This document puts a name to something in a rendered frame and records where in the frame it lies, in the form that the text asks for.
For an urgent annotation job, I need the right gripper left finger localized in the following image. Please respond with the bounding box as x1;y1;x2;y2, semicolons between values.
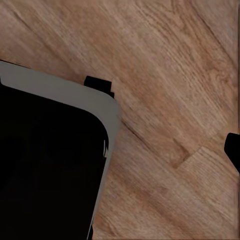
0;133;26;193

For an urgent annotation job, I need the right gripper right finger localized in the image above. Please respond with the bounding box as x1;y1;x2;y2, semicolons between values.
224;133;240;173

